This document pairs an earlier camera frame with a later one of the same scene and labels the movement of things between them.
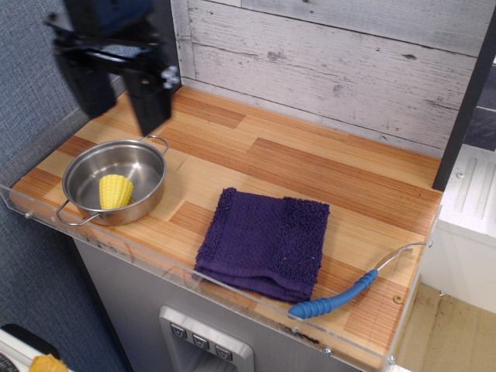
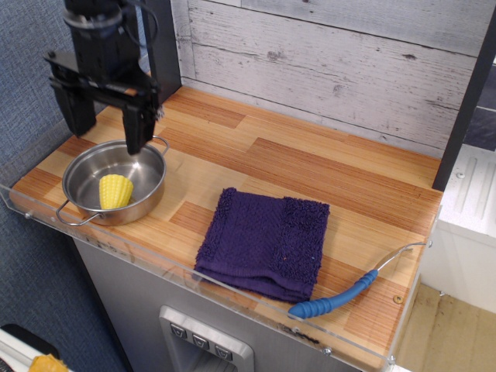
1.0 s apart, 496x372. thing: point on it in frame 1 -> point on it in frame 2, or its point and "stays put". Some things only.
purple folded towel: (269, 245) stays put
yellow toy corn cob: (115, 191) stays put
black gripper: (133, 36) -> (107, 66)
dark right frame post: (468, 108) stays put
